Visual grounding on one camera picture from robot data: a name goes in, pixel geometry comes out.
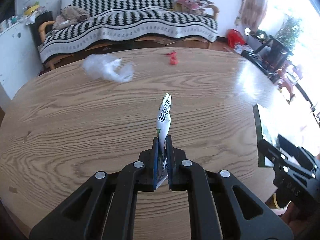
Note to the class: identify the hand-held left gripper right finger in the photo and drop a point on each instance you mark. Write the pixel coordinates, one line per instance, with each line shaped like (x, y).
(170, 165)

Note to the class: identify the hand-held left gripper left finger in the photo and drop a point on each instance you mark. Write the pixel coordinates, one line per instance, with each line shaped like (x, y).
(155, 163)

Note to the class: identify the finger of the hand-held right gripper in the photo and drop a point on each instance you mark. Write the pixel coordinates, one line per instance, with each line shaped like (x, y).
(297, 152)
(271, 152)

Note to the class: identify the dark green packet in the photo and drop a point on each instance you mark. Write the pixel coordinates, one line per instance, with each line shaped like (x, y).
(260, 135)

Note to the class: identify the black bin with gold rim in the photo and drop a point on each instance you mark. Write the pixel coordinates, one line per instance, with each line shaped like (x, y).
(275, 201)

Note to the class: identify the white and green packet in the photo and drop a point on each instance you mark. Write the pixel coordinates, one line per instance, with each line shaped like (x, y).
(163, 125)

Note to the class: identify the pink tricycle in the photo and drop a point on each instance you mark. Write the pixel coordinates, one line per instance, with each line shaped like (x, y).
(287, 85)

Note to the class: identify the black coffee table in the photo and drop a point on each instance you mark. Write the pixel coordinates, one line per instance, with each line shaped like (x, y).
(255, 60)

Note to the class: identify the red wrapper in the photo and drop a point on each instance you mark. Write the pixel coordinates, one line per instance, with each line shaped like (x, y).
(172, 59)

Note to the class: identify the black wooden chair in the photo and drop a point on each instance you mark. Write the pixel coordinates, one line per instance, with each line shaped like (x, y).
(273, 46)

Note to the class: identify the clear plastic bag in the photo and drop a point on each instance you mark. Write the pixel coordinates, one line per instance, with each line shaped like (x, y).
(105, 67)

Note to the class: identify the red plastic bag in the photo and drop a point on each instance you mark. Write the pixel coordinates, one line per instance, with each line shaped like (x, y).
(235, 38)

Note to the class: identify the green potted plant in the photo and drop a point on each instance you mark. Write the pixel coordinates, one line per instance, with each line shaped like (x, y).
(290, 32)

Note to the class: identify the sofa with striped blanket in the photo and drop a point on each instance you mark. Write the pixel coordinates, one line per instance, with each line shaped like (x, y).
(125, 27)

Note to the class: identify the patterned curtain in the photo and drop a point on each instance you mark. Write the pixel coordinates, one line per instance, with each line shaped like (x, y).
(255, 5)

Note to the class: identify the pink printed bags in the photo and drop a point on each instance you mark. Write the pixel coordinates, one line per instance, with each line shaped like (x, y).
(192, 3)

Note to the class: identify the beige crumpled cloth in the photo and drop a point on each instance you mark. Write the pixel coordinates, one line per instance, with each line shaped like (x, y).
(71, 16)

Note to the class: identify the white cabinet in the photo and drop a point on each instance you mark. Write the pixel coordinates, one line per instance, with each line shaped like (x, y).
(12, 55)

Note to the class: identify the black side cabinet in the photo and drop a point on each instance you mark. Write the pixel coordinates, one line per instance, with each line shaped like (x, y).
(35, 27)

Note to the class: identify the yellow object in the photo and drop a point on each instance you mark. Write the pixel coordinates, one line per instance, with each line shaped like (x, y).
(32, 9)

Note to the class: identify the wooden frame sofa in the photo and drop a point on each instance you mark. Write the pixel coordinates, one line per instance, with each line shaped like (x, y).
(43, 28)

